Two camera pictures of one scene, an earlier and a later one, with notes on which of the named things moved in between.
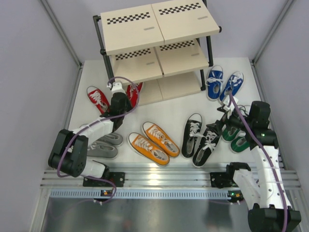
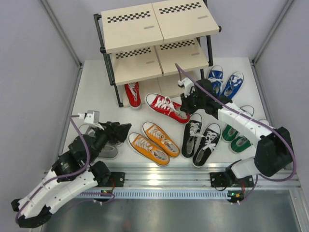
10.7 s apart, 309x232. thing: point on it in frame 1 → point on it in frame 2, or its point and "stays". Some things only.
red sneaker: (98, 99) → (166, 108)
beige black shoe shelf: (165, 46) stays
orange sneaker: (145, 147) stays
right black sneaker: (205, 148) stays
